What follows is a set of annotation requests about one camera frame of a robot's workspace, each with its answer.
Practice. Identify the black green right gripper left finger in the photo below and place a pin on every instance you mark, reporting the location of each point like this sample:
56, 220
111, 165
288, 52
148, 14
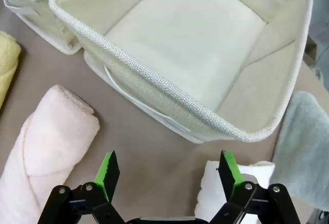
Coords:
108, 172

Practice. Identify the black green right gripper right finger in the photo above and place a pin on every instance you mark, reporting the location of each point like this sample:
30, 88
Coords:
228, 172

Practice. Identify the white towel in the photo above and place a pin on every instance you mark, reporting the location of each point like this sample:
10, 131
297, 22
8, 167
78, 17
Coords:
209, 183

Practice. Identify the pink towel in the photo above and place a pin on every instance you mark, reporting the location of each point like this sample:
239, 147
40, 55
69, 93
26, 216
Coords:
46, 144

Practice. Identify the yellow towel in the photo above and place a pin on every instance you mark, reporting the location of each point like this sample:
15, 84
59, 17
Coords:
7, 59

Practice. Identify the light grey triangular towel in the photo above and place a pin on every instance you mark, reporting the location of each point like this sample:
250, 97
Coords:
303, 144

